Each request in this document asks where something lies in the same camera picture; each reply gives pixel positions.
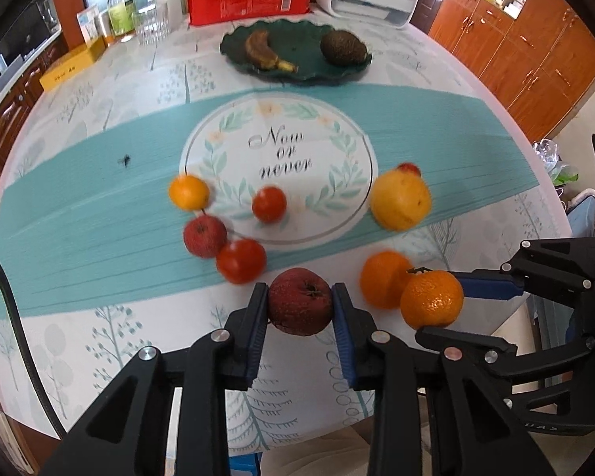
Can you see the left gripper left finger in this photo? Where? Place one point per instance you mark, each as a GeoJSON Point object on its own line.
{"type": "Point", "coordinates": [125, 429]}

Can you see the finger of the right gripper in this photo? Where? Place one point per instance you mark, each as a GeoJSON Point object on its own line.
{"type": "Point", "coordinates": [496, 353]}
{"type": "Point", "coordinates": [489, 284]}

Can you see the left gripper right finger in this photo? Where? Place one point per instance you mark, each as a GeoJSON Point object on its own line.
{"type": "Point", "coordinates": [473, 429]}

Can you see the orange tangerine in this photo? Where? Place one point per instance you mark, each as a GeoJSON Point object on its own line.
{"type": "Point", "coordinates": [431, 299]}
{"type": "Point", "coordinates": [383, 279]}

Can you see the large yellow orange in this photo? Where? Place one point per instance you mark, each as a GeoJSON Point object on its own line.
{"type": "Point", "coordinates": [400, 200]}

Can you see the red cherry tomato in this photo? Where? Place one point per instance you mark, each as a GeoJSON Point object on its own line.
{"type": "Point", "coordinates": [269, 204]}
{"type": "Point", "coordinates": [409, 167]}
{"type": "Point", "coordinates": [241, 261]}

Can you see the small yellow-orange kumquat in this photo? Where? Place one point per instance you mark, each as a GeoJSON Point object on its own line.
{"type": "Point", "coordinates": [189, 193]}

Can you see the dark brown avocado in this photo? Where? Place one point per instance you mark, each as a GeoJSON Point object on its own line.
{"type": "Point", "coordinates": [343, 48]}

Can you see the overripe brown banana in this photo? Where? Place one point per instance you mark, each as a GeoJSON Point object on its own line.
{"type": "Point", "coordinates": [260, 54]}

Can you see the orange wooden cabinet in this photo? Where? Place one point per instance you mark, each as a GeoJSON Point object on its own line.
{"type": "Point", "coordinates": [538, 65]}

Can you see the teal striped table runner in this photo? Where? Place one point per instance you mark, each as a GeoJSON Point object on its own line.
{"type": "Point", "coordinates": [94, 225]}

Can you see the dark green scalloped plate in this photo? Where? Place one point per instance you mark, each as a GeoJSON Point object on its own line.
{"type": "Point", "coordinates": [297, 42]}

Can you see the yellow tin box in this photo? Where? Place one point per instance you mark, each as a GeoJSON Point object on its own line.
{"type": "Point", "coordinates": [73, 63]}

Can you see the clear drinking glass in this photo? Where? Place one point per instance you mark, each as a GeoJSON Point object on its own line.
{"type": "Point", "coordinates": [151, 24]}

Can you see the small white carton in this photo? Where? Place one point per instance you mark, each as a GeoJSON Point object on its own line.
{"type": "Point", "coordinates": [86, 20]}

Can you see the white squeeze bottle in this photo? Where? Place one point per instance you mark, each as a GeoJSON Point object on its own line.
{"type": "Point", "coordinates": [174, 13]}

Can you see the clear bottle green label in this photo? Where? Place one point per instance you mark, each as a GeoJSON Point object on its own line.
{"type": "Point", "coordinates": [120, 14]}

